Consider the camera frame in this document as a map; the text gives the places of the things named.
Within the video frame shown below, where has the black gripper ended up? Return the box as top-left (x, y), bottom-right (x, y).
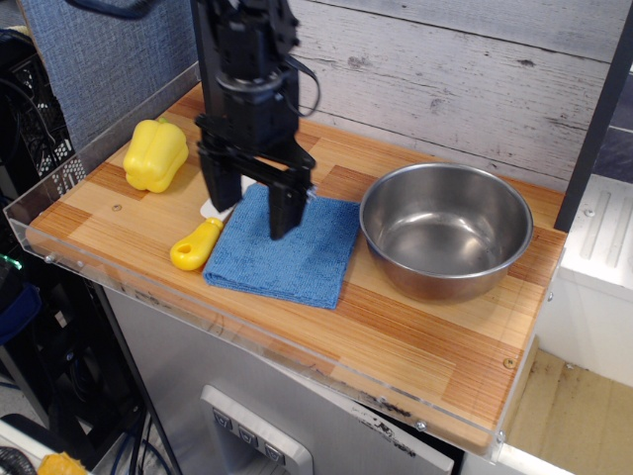
top-left (196, 68), bottom-right (316, 240)

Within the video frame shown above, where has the yellow handled toy knife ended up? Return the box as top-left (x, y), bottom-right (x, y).
top-left (169, 199), bottom-right (227, 271)

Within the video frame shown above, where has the blue cloth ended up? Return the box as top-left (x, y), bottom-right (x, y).
top-left (203, 184), bottom-right (360, 310)

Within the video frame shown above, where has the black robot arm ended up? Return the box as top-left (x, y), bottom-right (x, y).
top-left (192, 1), bottom-right (316, 239)

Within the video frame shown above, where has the metal bowl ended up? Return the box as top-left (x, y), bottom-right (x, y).
top-left (359, 162), bottom-right (534, 303)

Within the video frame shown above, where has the yellow toy bell pepper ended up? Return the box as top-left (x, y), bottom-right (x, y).
top-left (123, 118), bottom-right (189, 193)

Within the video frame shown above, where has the stainless steel cabinet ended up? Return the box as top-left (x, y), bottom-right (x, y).
top-left (105, 290), bottom-right (463, 474)

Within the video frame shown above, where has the blue fabric panel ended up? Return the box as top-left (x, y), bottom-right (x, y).
top-left (20, 1), bottom-right (198, 150)

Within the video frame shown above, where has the black plastic crate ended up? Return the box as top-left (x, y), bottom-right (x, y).
top-left (1, 46), bottom-right (73, 178)

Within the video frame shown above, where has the grey dispenser button panel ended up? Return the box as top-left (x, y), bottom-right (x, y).
top-left (201, 385), bottom-right (314, 475)

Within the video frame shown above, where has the yellow object at bottom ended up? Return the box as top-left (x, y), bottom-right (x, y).
top-left (37, 452), bottom-right (88, 475)

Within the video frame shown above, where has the clear acrylic table guard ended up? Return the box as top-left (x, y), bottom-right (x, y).
top-left (6, 66), bottom-right (566, 461)

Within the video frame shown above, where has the white ridged appliance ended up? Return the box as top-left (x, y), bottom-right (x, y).
top-left (535, 175), bottom-right (632, 386)

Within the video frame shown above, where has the dark grey right post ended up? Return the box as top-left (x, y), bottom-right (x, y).
top-left (554, 2), bottom-right (632, 233)

